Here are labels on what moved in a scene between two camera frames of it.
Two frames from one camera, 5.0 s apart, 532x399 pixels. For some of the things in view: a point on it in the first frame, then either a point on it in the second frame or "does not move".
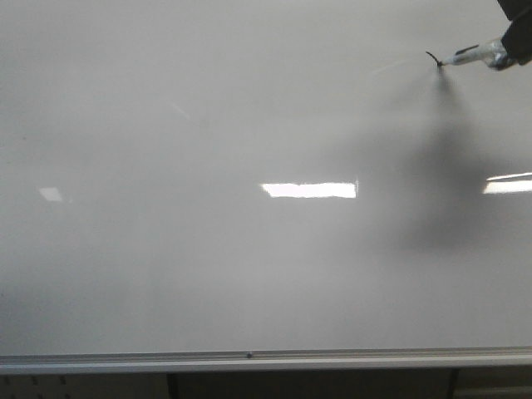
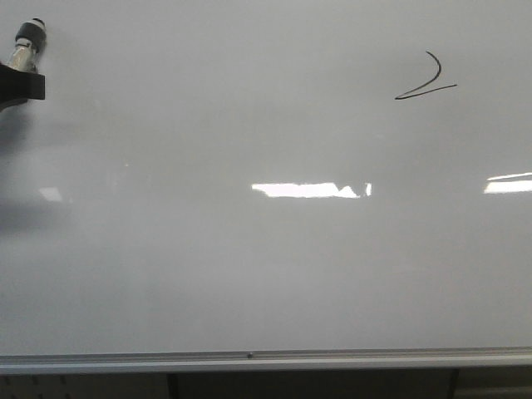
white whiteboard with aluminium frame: x=262 y=188 does not move
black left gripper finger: x=517 y=40 → x=17 y=86
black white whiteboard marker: x=492 y=53 → x=30 y=41
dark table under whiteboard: x=477 y=385 does not move
